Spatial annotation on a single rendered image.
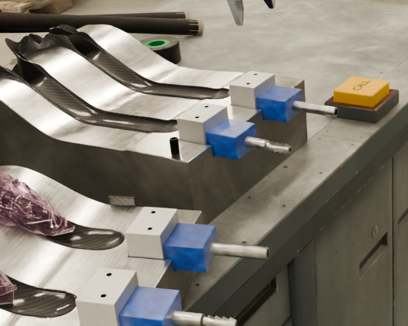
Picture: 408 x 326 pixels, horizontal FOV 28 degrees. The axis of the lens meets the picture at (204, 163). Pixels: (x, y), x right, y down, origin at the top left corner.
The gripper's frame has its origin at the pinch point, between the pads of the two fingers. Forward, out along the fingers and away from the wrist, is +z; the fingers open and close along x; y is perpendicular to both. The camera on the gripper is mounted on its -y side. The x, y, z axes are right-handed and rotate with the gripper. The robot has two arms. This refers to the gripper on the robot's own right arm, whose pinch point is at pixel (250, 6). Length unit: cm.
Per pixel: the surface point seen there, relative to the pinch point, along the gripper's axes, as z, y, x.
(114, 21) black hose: 15, -49, 29
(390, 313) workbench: 66, 3, 33
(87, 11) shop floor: 101, -293, 267
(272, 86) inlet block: 10.5, 1.3, 1.6
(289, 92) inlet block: 10.5, 4.3, 0.4
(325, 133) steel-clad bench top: 20.9, 3.0, 11.5
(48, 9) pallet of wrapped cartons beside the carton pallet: 98, -314, 256
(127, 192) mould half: 17.7, -7.5, -17.7
